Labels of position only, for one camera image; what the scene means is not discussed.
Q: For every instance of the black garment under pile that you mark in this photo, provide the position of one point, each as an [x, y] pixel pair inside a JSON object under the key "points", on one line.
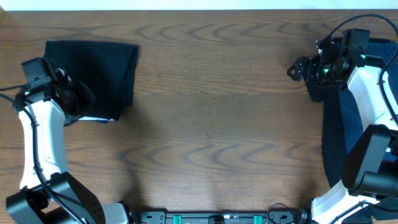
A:
{"points": [[333, 146]]}

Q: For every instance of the blue garment in pile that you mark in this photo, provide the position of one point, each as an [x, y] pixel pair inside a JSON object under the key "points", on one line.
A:
{"points": [[351, 121]]}

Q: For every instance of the black shorts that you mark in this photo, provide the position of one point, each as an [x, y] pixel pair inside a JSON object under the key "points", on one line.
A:
{"points": [[107, 68]]}

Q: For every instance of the folded navy blue garment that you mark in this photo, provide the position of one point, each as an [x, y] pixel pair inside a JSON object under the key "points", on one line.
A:
{"points": [[99, 120]]}

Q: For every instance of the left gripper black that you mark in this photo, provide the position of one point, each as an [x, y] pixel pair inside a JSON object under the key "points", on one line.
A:
{"points": [[86, 99]]}

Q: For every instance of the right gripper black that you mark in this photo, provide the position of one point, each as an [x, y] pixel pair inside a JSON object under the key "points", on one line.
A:
{"points": [[313, 65]]}

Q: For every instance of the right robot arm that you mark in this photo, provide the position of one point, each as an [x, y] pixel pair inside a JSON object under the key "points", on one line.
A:
{"points": [[367, 180]]}

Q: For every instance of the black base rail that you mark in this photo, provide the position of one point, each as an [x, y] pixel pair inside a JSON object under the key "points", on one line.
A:
{"points": [[274, 216]]}

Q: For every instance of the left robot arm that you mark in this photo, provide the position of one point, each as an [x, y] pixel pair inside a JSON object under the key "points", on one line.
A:
{"points": [[48, 192]]}

